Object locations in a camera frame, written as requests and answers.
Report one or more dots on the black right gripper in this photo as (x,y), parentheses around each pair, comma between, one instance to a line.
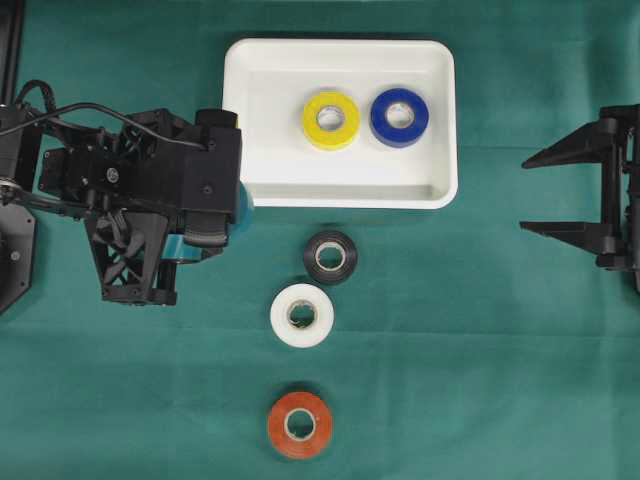
(615,131)

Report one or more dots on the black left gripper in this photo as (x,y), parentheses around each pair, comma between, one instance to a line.
(139,168)

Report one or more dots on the yellow tape roll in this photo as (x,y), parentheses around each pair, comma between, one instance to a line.
(330,120)

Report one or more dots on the blue tape roll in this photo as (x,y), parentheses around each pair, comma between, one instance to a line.
(398,117)

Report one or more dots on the green tape roll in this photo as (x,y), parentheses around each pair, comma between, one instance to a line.
(244,213)

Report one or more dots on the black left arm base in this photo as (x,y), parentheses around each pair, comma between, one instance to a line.
(18,235)

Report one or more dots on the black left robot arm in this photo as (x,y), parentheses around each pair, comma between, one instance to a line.
(23,144)

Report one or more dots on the white plastic tray case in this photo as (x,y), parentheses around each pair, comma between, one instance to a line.
(267,83)

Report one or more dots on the black tape roll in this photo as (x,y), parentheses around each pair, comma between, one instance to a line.
(330,257)

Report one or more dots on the white tape roll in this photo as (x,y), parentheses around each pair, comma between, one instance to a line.
(302,315)

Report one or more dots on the red tape roll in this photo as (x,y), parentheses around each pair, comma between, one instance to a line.
(300,425)

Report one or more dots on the green table cloth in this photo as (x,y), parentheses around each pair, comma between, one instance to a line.
(463,347)

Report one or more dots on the black aluminium frame rail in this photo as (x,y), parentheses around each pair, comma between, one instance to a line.
(12,15)

